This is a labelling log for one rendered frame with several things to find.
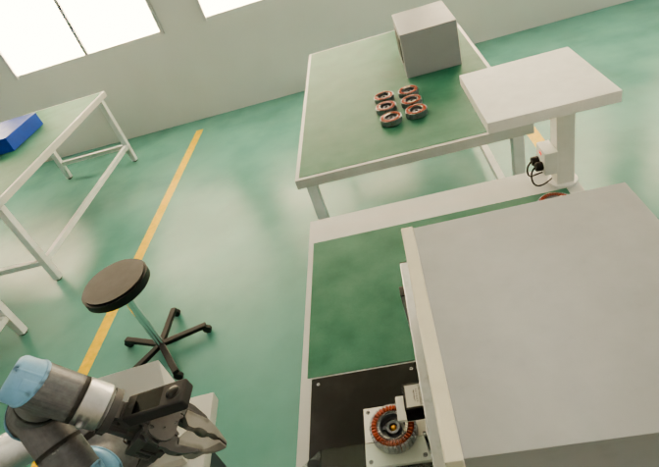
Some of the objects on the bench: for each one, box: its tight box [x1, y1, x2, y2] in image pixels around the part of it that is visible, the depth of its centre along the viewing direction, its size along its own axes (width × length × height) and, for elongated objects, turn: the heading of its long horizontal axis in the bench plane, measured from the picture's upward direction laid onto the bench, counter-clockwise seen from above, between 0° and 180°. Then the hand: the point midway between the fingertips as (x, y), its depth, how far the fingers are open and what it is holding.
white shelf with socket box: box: [459, 47, 623, 188], centre depth 159 cm, size 35×37×46 cm
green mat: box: [307, 187, 571, 379], centre depth 157 cm, size 94×61×1 cm, turn 110°
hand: (221, 441), depth 86 cm, fingers closed
